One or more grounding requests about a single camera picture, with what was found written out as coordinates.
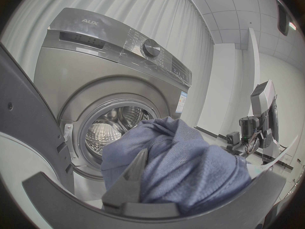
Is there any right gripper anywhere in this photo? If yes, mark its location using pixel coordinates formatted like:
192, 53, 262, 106
232, 139, 261, 157

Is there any blue garment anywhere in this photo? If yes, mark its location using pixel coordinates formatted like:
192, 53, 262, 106
101, 116, 252, 215

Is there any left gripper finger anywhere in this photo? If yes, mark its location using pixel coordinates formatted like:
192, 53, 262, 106
102, 148, 149, 208

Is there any grey washing machine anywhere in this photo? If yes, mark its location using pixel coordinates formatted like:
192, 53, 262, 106
33, 7, 193, 184

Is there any washing machine door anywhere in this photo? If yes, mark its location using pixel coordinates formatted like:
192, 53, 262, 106
0, 42, 76, 197

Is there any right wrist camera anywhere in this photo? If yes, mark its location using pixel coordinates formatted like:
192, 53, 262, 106
223, 132, 241, 152

